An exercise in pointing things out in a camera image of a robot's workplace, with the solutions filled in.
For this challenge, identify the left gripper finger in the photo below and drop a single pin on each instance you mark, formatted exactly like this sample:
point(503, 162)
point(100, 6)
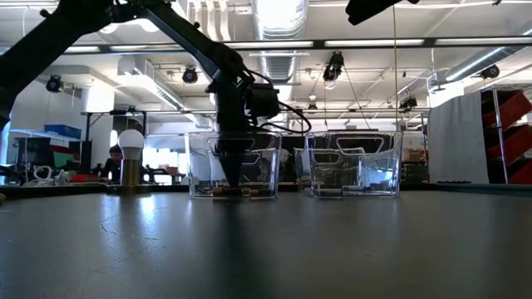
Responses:
point(243, 153)
point(228, 158)

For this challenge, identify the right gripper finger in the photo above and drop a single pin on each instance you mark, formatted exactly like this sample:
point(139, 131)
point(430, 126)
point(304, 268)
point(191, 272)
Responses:
point(370, 10)

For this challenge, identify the clear plastic bin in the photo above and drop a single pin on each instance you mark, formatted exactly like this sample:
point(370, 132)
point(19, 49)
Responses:
point(386, 166)
point(199, 166)

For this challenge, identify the black copper Duracell battery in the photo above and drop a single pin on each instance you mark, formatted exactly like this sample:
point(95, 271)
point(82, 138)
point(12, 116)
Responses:
point(224, 192)
point(250, 192)

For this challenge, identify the white battery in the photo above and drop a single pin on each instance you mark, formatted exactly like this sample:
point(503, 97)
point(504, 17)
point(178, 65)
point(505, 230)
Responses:
point(358, 190)
point(328, 192)

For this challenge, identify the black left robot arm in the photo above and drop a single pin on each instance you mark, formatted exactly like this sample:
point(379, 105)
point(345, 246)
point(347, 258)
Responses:
point(37, 45)

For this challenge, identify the black table mat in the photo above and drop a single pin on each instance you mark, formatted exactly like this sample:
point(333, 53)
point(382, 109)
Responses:
point(266, 249)

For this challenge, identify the ceiling light bar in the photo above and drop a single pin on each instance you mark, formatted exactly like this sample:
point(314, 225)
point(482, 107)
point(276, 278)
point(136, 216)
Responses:
point(478, 41)

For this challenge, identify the person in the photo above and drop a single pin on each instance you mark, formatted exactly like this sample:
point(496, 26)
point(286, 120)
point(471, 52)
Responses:
point(113, 164)

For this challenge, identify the grey curtain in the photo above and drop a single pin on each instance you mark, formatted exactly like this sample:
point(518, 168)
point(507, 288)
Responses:
point(457, 137)

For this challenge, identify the blue storage bin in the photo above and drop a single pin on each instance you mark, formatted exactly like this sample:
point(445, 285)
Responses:
point(62, 131)

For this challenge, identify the red shelf rack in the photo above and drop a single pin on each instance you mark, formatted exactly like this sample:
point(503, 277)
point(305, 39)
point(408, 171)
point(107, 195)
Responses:
point(513, 137)

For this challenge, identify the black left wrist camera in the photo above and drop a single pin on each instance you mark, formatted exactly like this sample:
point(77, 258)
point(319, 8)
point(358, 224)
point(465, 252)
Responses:
point(262, 101)

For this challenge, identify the black ceiling camera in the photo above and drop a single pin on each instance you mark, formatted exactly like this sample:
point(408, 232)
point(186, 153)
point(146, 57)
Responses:
point(333, 65)
point(490, 71)
point(408, 102)
point(190, 75)
point(54, 83)

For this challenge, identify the silver ceiling duct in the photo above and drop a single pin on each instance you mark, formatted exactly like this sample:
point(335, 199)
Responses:
point(279, 25)
point(486, 62)

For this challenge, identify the black aluminium table frame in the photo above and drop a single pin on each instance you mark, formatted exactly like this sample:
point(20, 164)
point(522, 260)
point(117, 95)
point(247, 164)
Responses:
point(54, 190)

